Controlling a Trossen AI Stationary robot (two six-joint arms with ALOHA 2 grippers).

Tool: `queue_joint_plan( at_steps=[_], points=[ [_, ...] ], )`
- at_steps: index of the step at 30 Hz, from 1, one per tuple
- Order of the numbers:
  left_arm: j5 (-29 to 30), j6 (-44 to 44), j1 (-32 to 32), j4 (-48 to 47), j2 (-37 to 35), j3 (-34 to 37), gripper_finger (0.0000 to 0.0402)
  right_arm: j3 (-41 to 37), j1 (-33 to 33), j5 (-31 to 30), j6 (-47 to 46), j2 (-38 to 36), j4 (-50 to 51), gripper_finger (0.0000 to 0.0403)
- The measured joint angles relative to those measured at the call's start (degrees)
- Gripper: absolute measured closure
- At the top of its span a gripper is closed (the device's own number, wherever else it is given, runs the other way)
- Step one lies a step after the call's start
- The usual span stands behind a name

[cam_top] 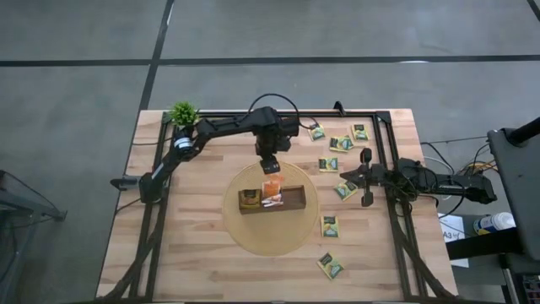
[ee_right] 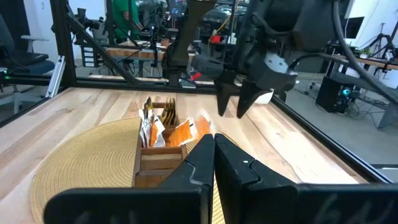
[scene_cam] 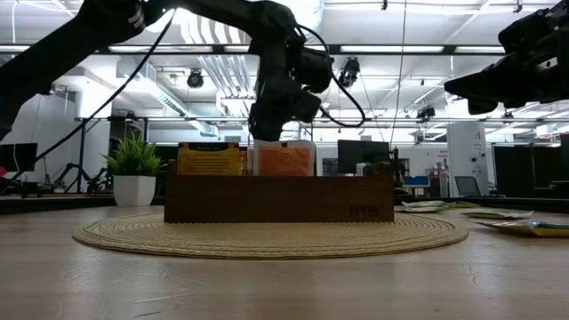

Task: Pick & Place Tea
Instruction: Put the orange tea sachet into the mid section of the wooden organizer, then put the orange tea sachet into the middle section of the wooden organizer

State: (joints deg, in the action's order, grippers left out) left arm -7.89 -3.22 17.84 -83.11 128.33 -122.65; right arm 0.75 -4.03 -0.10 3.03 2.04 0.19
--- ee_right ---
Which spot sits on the dark office chair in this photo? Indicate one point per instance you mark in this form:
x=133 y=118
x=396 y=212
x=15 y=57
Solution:
x=25 y=60

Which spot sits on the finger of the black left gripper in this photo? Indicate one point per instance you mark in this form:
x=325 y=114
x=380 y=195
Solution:
x=224 y=93
x=248 y=95

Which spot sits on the brown wooden tea caddy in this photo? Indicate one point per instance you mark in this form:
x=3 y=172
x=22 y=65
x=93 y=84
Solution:
x=158 y=161

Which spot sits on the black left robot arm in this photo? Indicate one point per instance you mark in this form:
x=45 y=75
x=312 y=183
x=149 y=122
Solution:
x=189 y=31

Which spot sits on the small red container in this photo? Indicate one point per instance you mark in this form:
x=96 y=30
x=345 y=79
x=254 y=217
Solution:
x=215 y=39

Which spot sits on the black computer tower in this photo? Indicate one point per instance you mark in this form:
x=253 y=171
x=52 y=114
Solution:
x=331 y=95

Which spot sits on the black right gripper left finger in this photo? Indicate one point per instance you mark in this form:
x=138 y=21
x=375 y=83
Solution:
x=199 y=168

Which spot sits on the silver aluminium bracket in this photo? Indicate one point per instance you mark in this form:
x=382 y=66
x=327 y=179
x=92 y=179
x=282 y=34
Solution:
x=55 y=77

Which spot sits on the round woven straw placemat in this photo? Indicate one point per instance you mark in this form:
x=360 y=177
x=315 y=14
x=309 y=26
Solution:
x=87 y=161

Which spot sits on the black stand with white labels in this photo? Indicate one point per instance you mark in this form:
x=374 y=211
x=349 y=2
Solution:
x=88 y=57

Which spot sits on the blue lit screen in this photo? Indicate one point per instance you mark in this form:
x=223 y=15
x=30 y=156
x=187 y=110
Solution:
x=176 y=7

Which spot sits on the wooden workbench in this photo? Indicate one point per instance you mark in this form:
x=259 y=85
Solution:
x=136 y=53

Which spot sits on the grey desk with wooden top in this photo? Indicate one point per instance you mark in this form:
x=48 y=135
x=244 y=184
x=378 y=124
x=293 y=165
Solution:
x=388 y=109

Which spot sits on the person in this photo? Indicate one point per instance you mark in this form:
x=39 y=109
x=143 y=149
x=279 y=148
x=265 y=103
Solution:
x=124 y=15

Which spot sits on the black monitor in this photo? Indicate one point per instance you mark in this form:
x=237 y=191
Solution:
x=356 y=27

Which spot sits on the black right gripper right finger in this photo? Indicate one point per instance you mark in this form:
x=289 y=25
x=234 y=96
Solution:
x=239 y=186

